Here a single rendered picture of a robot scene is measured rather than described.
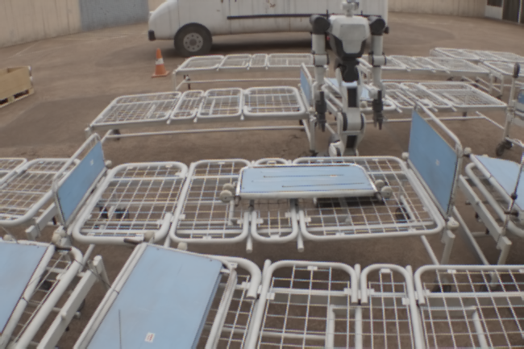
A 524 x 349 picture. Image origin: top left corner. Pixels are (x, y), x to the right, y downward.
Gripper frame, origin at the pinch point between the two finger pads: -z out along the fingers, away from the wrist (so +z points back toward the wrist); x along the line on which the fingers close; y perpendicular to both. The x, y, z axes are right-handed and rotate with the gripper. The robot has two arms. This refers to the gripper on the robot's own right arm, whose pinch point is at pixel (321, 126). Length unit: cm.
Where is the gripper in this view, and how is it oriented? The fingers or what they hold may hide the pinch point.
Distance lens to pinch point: 307.4
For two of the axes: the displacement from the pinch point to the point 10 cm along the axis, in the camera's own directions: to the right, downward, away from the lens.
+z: -0.5, -9.6, -2.7
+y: 10.0, -0.7, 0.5
